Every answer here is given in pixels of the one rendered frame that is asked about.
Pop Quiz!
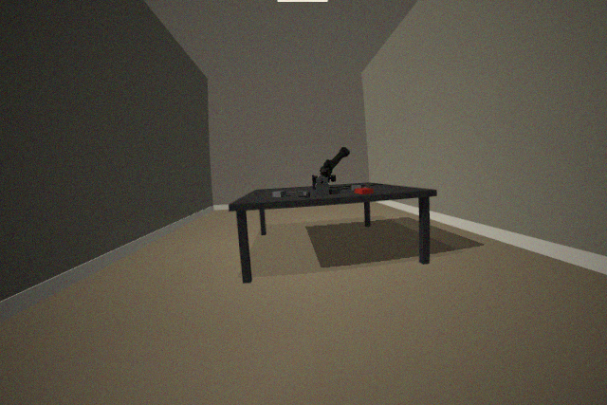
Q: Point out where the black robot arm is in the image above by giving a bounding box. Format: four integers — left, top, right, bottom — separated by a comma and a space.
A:
320, 147, 350, 176

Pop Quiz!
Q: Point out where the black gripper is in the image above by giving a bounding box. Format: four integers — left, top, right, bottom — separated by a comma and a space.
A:
313, 174, 336, 183

